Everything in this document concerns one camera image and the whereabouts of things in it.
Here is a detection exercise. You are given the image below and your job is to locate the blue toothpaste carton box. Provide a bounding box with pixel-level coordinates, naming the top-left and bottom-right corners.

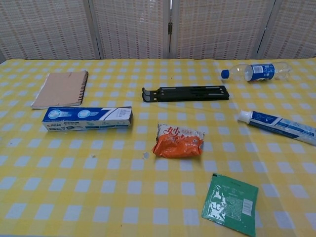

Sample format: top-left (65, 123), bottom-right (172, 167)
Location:
top-left (41, 106), bottom-right (134, 132)

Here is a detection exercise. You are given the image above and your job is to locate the white-capped blue tube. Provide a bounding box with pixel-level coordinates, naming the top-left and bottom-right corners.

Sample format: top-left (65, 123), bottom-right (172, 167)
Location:
top-left (237, 109), bottom-right (316, 147)

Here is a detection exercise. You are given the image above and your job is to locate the yellow checkered tablecloth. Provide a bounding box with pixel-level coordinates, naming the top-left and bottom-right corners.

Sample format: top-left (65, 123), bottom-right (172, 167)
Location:
top-left (0, 58), bottom-right (316, 237)

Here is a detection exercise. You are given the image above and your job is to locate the orange snack packet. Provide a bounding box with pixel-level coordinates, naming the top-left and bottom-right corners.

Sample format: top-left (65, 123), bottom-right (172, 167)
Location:
top-left (152, 123), bottom-right (205, 158)

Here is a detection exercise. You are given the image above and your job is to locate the black folding stand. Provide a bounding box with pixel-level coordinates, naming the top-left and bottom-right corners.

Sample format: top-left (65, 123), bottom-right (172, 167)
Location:
top-left (142, 85), bottom-right (230, 103)

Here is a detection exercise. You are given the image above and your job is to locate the woven folding screen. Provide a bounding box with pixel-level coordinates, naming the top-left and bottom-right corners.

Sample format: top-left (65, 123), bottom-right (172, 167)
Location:
top-left (0, 0), bottom-right (316, 64)

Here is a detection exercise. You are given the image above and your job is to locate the brown spiral notebook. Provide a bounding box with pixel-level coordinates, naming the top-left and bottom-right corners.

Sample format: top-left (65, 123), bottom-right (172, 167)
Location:
top-left (31, 70), bottom-right (89, 110)

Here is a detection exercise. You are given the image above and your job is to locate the green foil sachet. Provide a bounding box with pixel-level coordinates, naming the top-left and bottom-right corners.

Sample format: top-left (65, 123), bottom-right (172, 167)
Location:
top-left (201, 172), bottom-right (259, 237)

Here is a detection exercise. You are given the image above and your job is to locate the clear bottle with blue label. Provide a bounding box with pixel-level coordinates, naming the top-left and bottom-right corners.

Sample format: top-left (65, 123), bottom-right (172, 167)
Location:
top-left (221, 62), bottom-right (293, 83)

